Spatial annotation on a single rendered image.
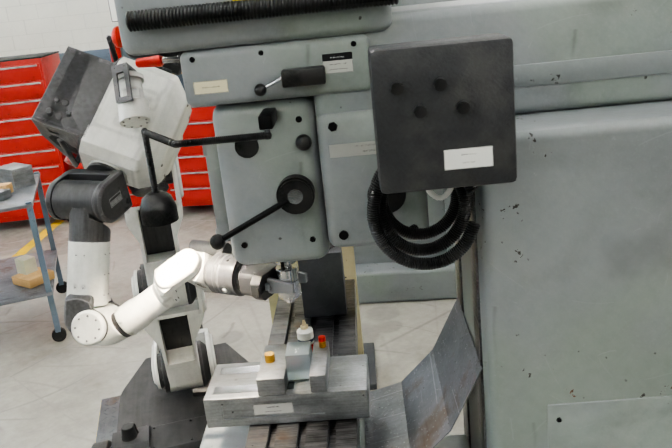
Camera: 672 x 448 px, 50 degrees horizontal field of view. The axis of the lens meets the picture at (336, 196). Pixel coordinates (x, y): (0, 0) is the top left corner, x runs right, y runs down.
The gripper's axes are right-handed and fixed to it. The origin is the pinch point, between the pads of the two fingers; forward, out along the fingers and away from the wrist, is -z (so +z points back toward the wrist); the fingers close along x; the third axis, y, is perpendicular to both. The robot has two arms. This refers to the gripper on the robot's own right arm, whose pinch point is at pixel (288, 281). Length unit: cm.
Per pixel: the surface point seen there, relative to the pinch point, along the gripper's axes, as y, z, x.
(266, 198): -21.3, -3.3, -9.3
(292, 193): -22.9, -9.5, -10.1
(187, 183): 100, 311, 352
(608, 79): -38, -60, 16
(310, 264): 14.8, 17.7, 40.4
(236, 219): -17.6, 2.3, -11.9
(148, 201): -21.2, 19.8, -15.3
